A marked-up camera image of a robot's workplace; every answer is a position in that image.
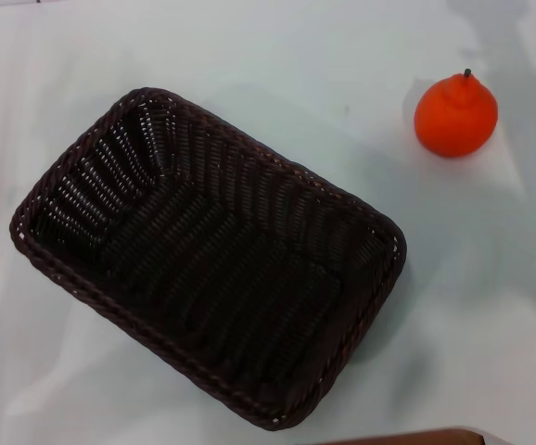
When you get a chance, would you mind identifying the orange toy fruit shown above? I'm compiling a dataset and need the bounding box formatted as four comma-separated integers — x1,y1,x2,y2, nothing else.
414,68,500,159

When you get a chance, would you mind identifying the dark brown woven basket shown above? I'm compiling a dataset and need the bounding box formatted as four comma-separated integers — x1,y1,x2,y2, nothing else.
7,86,408,433

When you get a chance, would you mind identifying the brown wooden board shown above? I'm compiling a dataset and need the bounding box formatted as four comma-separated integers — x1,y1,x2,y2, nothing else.
322,427,486,445

